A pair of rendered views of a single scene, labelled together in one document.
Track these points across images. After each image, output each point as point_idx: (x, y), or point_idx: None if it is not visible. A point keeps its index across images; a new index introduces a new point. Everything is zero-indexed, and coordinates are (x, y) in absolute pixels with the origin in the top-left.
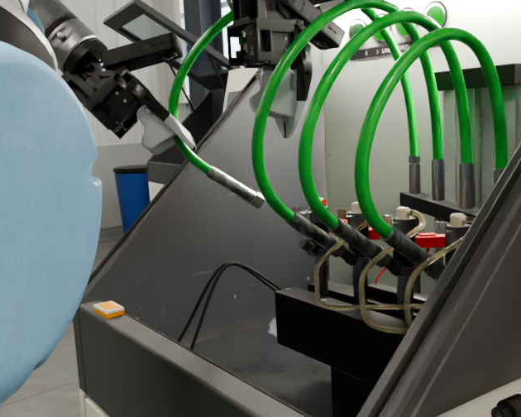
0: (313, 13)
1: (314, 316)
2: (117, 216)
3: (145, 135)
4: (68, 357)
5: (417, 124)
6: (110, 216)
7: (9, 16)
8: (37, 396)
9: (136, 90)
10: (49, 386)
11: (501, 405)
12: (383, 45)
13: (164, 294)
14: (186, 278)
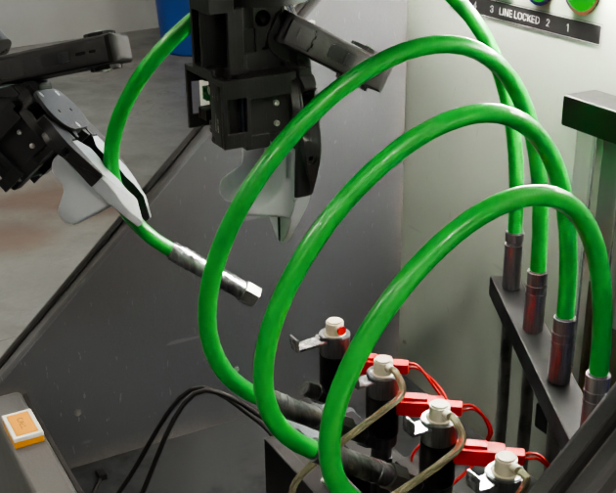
0: (333, 49)
1: None
2: (153, 12)
3: (65, 202)
4: (54, 279)
5: None
6: (142, 11)
7: None
8: (4, 343)
9: (48, 136)
10: (22, 328)
11: None
12: (502, 1)
13: (121, 374)
14: (157, 349)
